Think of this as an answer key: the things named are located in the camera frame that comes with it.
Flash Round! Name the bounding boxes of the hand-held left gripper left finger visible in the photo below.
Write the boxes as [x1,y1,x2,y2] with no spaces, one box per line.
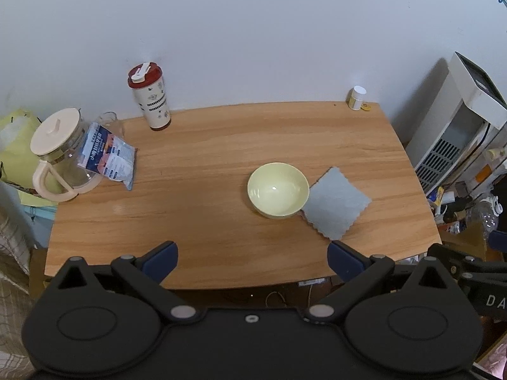
[48,241,201,325]

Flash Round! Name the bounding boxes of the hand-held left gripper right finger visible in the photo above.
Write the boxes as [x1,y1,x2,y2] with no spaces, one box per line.
[303,241,463,325]

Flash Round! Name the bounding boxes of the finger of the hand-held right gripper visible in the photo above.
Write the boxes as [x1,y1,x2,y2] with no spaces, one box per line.
[426,243,490,276]

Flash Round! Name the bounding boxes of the grey fluffy cleaning cloth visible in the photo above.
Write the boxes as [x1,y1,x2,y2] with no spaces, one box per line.
[300,167,373,241]

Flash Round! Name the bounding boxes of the pale yellow bowl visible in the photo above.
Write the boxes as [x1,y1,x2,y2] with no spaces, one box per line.
[247,162,310,220]

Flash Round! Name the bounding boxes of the cardboard box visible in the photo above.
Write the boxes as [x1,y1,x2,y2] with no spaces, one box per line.
[439,222,492,263]

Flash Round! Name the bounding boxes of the clear plastic bottle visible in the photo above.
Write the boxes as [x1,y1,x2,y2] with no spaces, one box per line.
[464,197,507,233]

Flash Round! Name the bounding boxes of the blue and white snack packet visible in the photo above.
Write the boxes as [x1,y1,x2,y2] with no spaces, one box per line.
[77,122,139,191]

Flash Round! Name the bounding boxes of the white tower heater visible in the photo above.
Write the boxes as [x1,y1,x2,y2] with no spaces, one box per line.
[405,51,507,197]

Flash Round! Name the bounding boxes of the clear glass cup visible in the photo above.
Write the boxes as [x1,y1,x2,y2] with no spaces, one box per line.
[96,111,126,137]

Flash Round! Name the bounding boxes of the glass kettle with cream lid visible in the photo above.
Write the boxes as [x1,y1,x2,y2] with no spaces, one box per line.
[30,107,104,203]

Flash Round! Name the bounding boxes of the checked blanket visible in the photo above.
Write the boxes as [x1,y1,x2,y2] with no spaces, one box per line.
[0,205,36,369]

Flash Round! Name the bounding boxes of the white tumbler with red lid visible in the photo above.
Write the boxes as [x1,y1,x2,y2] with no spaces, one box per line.
[127,62,172,131]

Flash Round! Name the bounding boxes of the small yellow jar white lid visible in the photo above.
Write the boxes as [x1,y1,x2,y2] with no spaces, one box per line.
[348,86,367,111]

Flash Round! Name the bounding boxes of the yellow plastic bag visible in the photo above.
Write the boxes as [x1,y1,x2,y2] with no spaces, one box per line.
[0,107,66,207]

